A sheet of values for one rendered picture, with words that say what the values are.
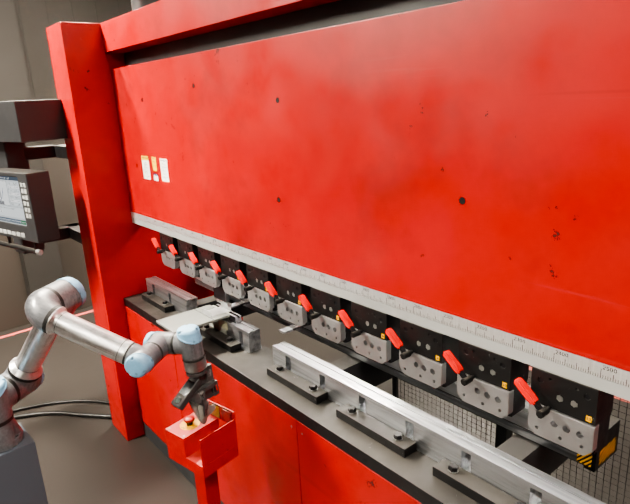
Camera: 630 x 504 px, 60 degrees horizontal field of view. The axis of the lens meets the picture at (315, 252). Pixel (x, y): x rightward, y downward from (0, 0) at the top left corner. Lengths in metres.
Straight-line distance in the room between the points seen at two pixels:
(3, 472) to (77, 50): 1.92
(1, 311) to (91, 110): 3.00
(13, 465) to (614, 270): 1.96
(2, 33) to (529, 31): 4.68
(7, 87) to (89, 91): 2.35
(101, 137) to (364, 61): 1.85
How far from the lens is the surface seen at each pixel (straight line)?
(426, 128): 1.40
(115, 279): 3.21
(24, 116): 3.14
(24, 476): 2.33
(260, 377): 2.17
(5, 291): 5.65
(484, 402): 1.49
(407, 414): 1.74
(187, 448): 2.09
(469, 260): 1.38
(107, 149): 3.10
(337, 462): 1.88
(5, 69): 5.39
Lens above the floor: 1.90
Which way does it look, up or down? 16 degrees down
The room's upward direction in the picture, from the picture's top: 3 degrees counter-clockwise
